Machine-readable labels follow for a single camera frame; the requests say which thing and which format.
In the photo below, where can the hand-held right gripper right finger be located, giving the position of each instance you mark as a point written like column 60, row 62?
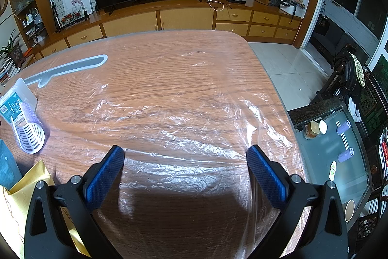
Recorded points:
column 266, row 177

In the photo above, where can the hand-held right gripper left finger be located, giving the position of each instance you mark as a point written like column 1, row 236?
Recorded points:
column 104, row 177

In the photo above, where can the brown jar cream lid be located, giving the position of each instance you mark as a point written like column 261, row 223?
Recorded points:
column 311, row 130

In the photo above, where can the small white green figure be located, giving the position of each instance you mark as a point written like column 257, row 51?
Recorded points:
column 332, row 169

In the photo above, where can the glass coffee table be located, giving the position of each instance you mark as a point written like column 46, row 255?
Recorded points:
column 333, row 192

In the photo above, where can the small white container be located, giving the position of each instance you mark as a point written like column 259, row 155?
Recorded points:
column 323, row 127

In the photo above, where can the purple hair roller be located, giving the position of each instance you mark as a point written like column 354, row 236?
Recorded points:
column 345, row 155
column 343, row 127
column 30, row 134

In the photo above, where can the yellow padded envelope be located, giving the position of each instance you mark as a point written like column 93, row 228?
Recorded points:
column 18, row 204

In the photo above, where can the brown paper cup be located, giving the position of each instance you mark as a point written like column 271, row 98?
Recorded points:
column 351, row 210

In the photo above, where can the teal cloth pouch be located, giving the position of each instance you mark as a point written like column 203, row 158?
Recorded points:
column 9, row 168

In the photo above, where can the wooden chair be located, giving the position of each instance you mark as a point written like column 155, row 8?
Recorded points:
column 330, row 89

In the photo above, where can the white plastic bag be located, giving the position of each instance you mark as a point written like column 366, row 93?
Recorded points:
column 354, row 110

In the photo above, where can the grey oblong table inlay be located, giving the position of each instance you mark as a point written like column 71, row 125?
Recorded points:
column 85, row 62

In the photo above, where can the translucent plastic box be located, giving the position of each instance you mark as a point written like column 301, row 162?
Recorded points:
column 21, row 92

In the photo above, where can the dark jacket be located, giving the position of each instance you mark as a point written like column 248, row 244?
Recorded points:
column 348, row 80

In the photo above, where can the floral cloth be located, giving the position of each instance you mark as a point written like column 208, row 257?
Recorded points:
column 359, row 71

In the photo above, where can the stack of books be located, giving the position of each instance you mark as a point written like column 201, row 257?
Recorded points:
column 7, row 72

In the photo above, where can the potted green plant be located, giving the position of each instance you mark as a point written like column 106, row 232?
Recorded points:
column 16, row 52

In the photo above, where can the red flower framed picture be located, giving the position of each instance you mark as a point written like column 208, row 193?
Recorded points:
column 71, row 19

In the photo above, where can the white box with dark tray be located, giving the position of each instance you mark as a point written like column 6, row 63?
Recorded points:
column 286, row 8

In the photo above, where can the wooden sideboard cabinet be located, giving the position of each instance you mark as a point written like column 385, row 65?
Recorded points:
column 182, row 19

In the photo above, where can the thin leaning rod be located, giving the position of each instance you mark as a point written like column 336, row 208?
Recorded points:
column 52, row 8

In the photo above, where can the glass shelf with bottles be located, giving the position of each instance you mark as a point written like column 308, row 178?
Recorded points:
column 27, row 4

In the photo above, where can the round wooden wall ornament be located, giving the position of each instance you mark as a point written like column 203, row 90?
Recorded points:
column 3, row 1

